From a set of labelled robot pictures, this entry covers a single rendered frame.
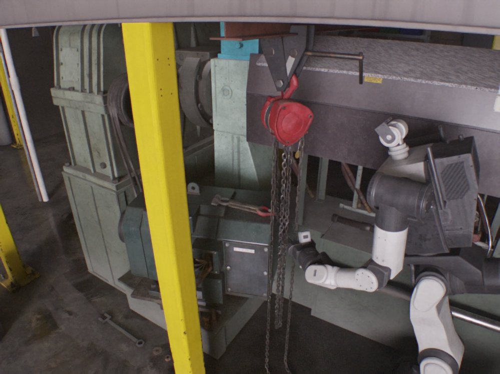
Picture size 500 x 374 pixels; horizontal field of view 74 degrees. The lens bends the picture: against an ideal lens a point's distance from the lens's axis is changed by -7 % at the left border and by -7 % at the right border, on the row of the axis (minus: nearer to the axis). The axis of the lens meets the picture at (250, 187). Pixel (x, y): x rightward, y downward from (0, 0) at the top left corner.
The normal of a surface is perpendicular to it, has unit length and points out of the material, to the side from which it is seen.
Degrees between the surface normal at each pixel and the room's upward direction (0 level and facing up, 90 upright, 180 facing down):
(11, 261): 90
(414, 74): 30
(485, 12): 90
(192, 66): 54
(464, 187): 88
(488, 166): 90
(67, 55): 80
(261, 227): 45
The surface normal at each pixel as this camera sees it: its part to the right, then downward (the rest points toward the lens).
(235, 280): -0.21, 0.44
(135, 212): -0.15, -0.32
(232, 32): 0.85, 0.24
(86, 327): 0.00, -0.89
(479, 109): -0.51, 0.19
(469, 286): -0.43, 0.69
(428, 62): -0.26, -0.58
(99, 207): -0.53, 0.39
